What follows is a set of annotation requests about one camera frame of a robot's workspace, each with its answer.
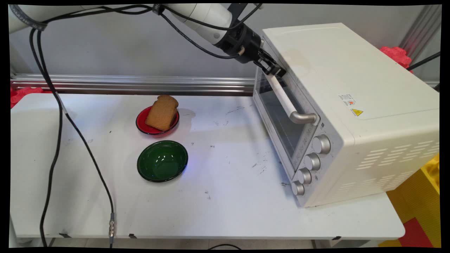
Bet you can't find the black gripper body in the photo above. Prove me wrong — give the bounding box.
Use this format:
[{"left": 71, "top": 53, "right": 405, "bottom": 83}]
[{"left": 214, "top": 25, "right": 265, "bottom": 65}]

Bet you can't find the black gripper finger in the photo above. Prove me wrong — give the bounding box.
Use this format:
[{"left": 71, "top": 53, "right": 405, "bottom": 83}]
[
  {"left": 254, "top": 59, "right": 278, "bottom": 76},
  {"left": 259, "top": 50, "right": 287, "bottom": 76}
]

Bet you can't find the oven door with handle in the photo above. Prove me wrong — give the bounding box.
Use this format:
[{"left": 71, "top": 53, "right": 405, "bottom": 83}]
[{"left": 251, "top": 39, "right": 320, "bottom": 176}]

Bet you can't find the white toaster oven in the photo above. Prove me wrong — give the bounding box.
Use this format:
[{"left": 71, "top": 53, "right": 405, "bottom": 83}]
[{"left": 251, "top": 23, "right": 440, "bottom": 208}]

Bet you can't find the brown bread slice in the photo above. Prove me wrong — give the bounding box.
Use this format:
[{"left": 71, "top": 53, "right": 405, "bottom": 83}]
[{"left": 144, "top": 95, "right": 179, "bottom": 131}]

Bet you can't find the red crumpled plastic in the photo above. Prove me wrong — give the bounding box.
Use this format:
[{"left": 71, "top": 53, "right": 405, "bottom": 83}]
[
  {"left": 379, "top": 46, "right": 412, "bottom": 73},
  {"left": 11, "top": 87, "right": 44, "bottom": 108}
]

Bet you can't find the red bowl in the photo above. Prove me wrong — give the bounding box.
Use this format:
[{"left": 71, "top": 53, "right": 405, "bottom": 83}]
[{"left": 136, "top": 106, "right": 180, "bottom": 136}]

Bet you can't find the green bowl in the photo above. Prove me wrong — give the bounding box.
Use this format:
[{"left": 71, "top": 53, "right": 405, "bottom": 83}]
[{"left": 137, "top": 140, "right": 188, "bottom": 183}]

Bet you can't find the yellow box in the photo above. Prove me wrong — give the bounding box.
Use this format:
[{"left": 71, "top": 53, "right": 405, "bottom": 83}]
[{"left": 378, "top": 153, "right": 441, "bottom": 247}]

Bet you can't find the aluminium rail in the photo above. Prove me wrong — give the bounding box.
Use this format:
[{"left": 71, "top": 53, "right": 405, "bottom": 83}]
[{"left": 11, "top": 73, "right": 440, "bottom": 97}]

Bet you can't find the thin black cable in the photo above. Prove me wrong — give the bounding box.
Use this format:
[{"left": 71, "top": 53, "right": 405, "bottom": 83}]
[{"left": 408, "top": 51, "right": 441, "bottom": 71}]

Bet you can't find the aluminium frame post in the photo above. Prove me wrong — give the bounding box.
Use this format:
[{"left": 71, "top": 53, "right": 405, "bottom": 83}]
[{"left": 399, "top": 5, "right": 442, "bottom": 63}]

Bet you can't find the black looped cable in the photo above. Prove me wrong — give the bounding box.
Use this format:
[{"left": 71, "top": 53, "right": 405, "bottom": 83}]
[{"left": 207, "top": 243, "right": 243, "bottom": 250}]

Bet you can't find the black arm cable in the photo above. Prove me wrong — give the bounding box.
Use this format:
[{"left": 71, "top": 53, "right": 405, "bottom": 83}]
[{"left": 9, "top": 4, "right": 263, "bottom": 247}]

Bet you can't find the black cable with metal connector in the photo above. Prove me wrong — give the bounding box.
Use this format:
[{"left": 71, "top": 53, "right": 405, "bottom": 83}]
[{"left": 33, "top": 28, "right": 116, "bottom": 247}]

